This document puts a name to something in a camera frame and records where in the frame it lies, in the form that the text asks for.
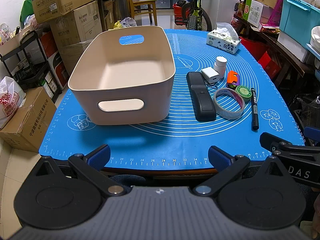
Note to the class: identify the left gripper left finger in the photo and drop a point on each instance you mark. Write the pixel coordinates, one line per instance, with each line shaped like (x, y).
(88, 168)

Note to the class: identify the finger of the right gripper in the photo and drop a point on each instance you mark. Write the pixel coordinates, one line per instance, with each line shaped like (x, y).
(271, 142)

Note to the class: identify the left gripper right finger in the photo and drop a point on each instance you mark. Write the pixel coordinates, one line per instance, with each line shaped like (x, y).
(229, 169)

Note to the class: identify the black marker pen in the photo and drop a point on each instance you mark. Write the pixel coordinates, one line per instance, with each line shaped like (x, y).
(254, 107)

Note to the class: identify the white tape roll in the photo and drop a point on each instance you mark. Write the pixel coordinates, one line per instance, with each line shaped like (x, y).
(228, 103)

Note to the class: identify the orange purple utility knife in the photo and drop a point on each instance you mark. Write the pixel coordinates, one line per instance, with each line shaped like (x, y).
(233, 79)

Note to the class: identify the white power adapter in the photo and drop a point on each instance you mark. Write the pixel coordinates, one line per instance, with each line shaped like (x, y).
(210, 75)

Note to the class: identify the white pill bottle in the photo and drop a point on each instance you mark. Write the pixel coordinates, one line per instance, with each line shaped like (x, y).
(220, 66)

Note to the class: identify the beige plastic storage bin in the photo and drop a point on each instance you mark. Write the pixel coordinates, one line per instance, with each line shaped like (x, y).
(125, 76)

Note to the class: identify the blue silicone baking mat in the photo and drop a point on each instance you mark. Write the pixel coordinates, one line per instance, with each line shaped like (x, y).
(179, 142)

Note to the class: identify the cardboard box on floor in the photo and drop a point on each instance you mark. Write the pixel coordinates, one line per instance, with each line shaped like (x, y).
(28, 126)

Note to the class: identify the white plastic shopping bag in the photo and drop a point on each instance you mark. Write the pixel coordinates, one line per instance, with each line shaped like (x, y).
(11, 98)

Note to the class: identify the tissue pack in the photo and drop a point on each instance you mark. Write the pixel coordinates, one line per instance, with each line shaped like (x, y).
(224, 37)

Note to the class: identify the black metal shelf rack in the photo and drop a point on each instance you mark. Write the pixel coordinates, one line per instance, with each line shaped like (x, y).
(28, 65)

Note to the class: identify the teal plastic crate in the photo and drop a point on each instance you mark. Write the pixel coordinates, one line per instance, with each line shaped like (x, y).
(297, 20)

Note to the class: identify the green white carton box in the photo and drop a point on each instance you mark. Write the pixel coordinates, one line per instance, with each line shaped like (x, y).
(252, 12)

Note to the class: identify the large lower cardboard box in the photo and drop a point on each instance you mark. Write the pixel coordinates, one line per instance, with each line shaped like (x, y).
(74, 31)

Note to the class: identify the bicycle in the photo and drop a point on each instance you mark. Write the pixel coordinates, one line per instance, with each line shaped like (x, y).
(195, 17)

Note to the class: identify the red bucket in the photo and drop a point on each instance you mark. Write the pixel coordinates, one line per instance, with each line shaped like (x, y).
(177, 7)

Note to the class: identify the wooden chair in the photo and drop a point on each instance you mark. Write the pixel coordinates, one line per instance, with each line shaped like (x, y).
(141, 7)

